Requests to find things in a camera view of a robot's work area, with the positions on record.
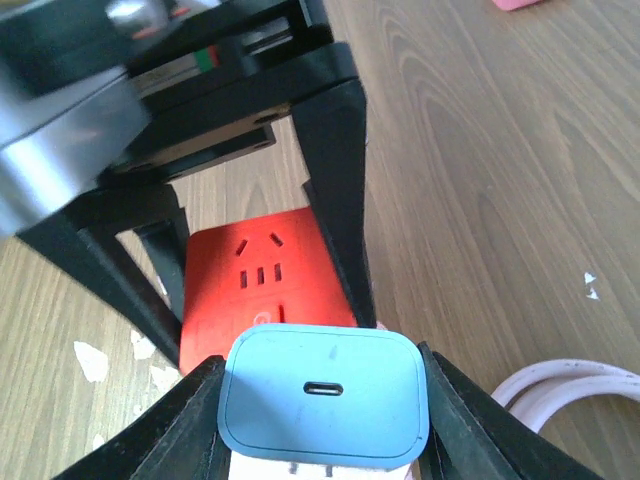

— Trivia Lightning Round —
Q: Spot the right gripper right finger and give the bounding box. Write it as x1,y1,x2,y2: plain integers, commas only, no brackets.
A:
418,342,599,480

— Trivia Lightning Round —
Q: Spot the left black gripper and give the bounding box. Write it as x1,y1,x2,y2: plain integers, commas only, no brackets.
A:
1,1,357,185

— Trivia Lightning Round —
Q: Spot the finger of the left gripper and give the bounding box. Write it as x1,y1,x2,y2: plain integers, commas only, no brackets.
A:
292,79,375,328
18,184,189,364

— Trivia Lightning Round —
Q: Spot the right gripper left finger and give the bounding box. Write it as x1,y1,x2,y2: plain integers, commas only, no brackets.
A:
57,356,230,479

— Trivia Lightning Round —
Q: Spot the blue usb charger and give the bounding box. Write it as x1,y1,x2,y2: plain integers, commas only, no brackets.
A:
217,324,430,469

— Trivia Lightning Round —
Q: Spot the red cube socket adapter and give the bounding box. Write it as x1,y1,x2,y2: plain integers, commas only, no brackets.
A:
179,207,356,374

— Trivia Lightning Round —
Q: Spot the pink square plug adapter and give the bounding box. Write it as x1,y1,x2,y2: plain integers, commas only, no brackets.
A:
493,0,541,12

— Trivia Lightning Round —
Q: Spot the pink coiled power cable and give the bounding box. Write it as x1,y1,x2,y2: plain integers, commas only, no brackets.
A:
489,358,640,436

